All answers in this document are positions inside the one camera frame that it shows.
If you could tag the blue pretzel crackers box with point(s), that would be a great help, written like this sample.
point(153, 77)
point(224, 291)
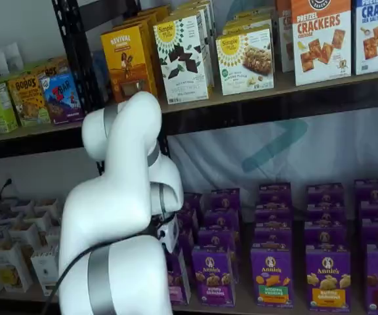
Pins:
point(377, 39)

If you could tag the yellow Bobo's box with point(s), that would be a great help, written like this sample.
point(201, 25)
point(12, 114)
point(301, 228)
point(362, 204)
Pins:
point(52, 69)
point(28, 101)

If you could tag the purple Annie's box green patch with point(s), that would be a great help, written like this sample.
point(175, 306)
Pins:
point(272, 236)
point(273, 215)
point(272, 279)
point(274, 193)

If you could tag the black metal shelving rack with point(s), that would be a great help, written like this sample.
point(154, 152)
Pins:
point(28, 144)
point(274, 121)

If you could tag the blue ZBar box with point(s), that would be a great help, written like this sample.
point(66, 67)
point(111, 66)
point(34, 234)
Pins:
point(62, 98)

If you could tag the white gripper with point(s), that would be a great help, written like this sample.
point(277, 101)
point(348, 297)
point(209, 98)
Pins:
point(169, 233)

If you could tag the Simple Mills sweet thins box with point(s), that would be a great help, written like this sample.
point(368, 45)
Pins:
point(182, 59)
point(192, 6)

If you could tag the purple Annie's box orange patch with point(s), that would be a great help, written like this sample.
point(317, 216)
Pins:
point(325, 193)
point(325, 215)
point(325, 236)
point(328, 279)

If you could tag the white backdrop sheet teal logo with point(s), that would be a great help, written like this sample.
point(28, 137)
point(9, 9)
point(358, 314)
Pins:
point(340, 147)

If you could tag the orange pretzel crackers cheddar box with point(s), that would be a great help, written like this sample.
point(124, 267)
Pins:
point(322, 49)
point(284, 33)

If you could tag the Simple Mills almond bars box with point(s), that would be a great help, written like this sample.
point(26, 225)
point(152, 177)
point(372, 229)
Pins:
point(244, 62)
point(248, 23)
point(251, 14)

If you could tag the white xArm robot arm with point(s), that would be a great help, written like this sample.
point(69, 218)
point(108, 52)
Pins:
point(117, 197)

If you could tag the orange Revival snack box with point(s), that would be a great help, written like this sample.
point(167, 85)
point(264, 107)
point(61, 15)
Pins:
point(148, 20)
point(126, 62)
point(157, 10)

